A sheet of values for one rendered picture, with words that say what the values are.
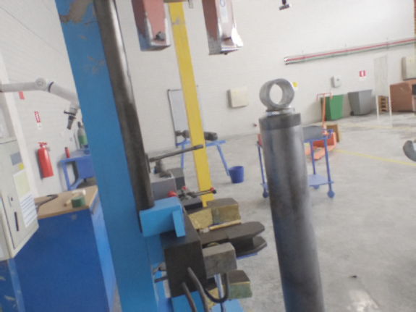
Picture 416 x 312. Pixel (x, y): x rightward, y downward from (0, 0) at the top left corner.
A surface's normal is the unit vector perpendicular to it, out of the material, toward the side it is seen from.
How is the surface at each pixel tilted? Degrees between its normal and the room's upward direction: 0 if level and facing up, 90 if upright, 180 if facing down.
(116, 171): 90
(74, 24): 90
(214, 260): 90
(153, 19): 90
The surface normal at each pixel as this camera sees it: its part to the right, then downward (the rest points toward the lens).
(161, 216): 0.22, 0.11
